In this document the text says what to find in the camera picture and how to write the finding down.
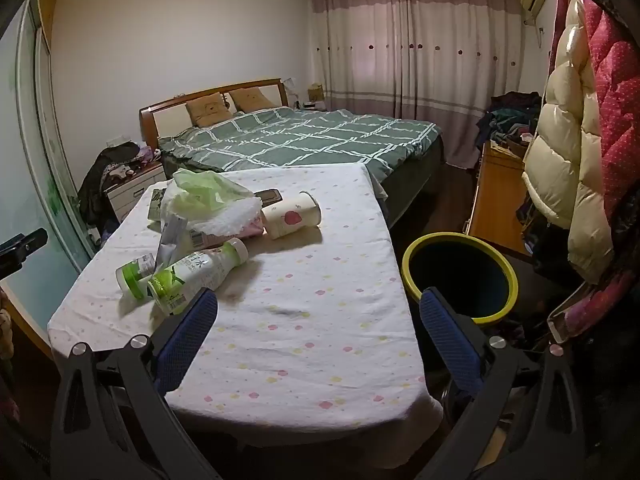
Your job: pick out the white wooden nightstand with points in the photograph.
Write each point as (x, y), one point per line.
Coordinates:
(135, 190)

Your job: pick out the wooden desk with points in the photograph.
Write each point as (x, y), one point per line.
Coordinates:
(500, 200)

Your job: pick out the dark clothes on nightstand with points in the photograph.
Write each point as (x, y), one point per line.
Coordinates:
(107, 165)

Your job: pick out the green plastic bag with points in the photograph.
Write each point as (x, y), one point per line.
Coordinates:
(200, 187)

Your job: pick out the dark packet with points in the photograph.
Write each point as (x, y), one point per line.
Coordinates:
(269, 195)

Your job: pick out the green plaid duvet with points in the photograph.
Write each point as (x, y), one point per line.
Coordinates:
(310, 135)

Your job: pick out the brown bedside box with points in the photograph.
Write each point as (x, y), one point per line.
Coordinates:
(315, 94)

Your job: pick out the pink white curtain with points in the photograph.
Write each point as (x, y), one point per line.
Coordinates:
(415, 60)

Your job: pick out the dark blue yellow-rimmed trash bin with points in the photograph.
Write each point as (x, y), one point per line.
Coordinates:
(470, 280)

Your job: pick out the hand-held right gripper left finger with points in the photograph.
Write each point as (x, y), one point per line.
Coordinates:
(186, 340)

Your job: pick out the white spotted tablecloth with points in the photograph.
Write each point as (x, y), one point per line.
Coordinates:
(310, 300)

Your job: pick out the brown bear pillow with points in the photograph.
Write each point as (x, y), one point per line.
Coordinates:
(207, 109)
(250, 99)

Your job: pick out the small white green bottle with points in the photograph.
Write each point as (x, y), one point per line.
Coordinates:
(132, 275)

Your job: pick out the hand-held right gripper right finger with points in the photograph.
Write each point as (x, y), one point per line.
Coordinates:
(450, 340)

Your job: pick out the glass wardrobe sliding door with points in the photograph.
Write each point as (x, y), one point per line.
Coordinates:
(35, 160)

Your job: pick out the cream puffer jacket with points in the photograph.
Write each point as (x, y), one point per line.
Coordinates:
(560, 135)

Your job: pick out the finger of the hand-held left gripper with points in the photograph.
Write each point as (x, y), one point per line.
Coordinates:
(25, 242)

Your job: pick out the wooden bed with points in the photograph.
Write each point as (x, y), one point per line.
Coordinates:
(146, 127)

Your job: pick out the silver sachet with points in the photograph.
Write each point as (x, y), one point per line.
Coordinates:
(170, 240)

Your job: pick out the white tissue packet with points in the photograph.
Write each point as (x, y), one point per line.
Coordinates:
(230, 217)

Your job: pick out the red dotted padded jacket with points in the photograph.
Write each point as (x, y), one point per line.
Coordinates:
(615, 110)

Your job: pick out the pile of dark clothes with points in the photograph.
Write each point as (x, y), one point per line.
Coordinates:
(505, 115)

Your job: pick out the cream paper cup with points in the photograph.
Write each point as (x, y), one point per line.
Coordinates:
(292, 215)

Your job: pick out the large white green bottle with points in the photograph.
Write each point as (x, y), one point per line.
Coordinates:
(195, 272)

